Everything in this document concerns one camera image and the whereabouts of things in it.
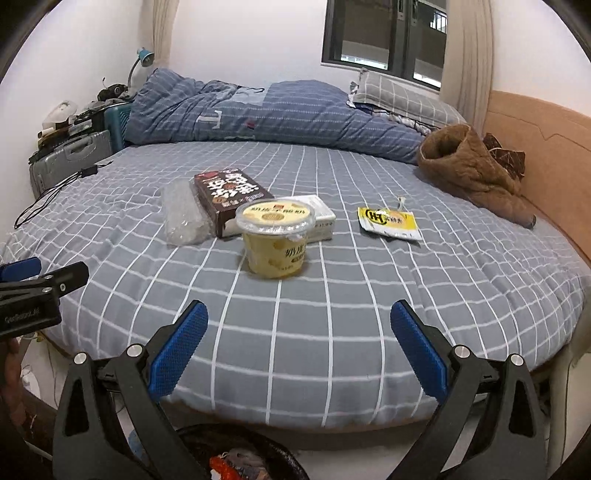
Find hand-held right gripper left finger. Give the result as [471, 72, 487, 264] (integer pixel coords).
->
[52, 300, 209, 480]

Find red plastic bag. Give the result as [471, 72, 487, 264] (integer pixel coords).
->
[209, 455, 236, 480]

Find grey checked pillow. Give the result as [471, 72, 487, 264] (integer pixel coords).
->
[355, 69, 467, 132]

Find dark cluttered items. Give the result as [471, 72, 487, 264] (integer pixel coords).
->
[96, 83, 132, 102]

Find brown snack box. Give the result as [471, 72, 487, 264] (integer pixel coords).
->
[194, 169, 277, 240]

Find bed with grey checked sheet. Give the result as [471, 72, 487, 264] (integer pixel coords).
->
[0, 141, 583, 430]

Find wide beige curtain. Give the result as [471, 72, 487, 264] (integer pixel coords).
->
[438, 0, 497, 132]

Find cream furniture post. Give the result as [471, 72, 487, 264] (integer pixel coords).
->
[547, 342, 591, 480]

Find teal plastic crate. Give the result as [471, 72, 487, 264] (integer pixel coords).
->
[105, 102, 134, 153]

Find narrow beige curtain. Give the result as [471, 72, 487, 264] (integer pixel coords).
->
[152, 0, 181, 77]

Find wooden headboard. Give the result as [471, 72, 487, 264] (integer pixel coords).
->
[482, 90, 591, 259]

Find black charger cable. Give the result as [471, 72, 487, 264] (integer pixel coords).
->
[14, 165, 100, 229]

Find yellow sachet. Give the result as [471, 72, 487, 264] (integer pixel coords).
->
[357, 205, 422, 242]

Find blue striped duvet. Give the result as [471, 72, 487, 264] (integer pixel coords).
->
[126, 68, 428, 151]

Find white rounded appliance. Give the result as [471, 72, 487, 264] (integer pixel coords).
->
[41, 99, 77, 132]

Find trash bin with black bag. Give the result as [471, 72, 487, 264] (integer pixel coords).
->
[175, 425, 310, 480]

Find person's left hand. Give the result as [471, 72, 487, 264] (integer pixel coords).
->
[0, 339, 24, 416]

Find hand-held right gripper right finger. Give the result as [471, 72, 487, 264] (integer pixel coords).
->
[385, 299, 548, 480]

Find white cardboard box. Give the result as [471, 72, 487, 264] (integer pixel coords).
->
[288, 195, 335, 243]

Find clear bubble wrap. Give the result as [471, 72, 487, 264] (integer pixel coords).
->
[161, 180, 211, 246]

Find yellow yogurt cup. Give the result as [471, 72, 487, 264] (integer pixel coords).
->
[235, 198, 317, 280]

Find dark framed window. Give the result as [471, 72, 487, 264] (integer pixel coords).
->
[322, 0, 448, 90]

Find blue desk lamp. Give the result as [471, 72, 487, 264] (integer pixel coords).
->
[127, 47, 155, 90]

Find blue white patterned cloth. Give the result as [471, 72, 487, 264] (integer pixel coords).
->
[348, 80, 435, 136]

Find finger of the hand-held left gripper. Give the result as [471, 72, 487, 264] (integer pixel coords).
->
[0, 262, 90, 301]
[0, 258, 41, 281]

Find brown quilted jacket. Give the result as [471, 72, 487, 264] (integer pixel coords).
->
[417, 124, 537, 229]

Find grey suitcase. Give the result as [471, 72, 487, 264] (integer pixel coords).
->
[28, 129, 114, 195]

